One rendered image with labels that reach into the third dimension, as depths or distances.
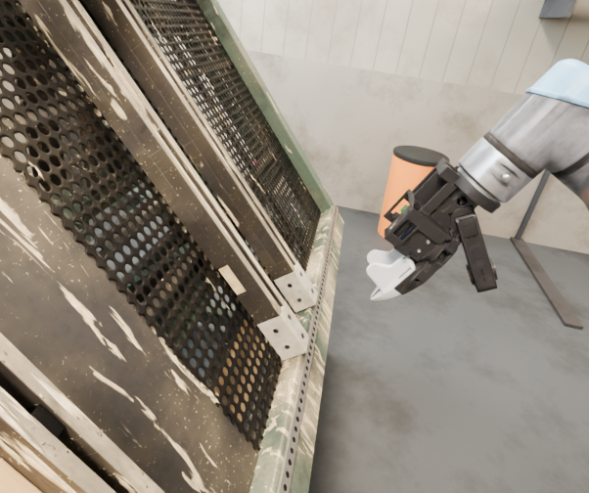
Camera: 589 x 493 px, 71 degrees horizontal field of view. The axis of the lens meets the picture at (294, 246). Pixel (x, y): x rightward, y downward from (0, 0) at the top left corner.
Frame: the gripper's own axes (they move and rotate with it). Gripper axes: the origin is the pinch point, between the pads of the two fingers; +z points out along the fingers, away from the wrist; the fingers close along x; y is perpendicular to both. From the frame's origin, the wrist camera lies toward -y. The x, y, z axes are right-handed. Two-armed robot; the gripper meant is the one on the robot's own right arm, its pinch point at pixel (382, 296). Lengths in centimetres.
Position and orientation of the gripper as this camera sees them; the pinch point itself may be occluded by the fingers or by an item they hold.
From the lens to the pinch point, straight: 61.8
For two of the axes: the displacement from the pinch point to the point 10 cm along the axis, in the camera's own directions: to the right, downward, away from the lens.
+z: -5.7, 6.7, 4.7
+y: -8.0, -5.7, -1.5
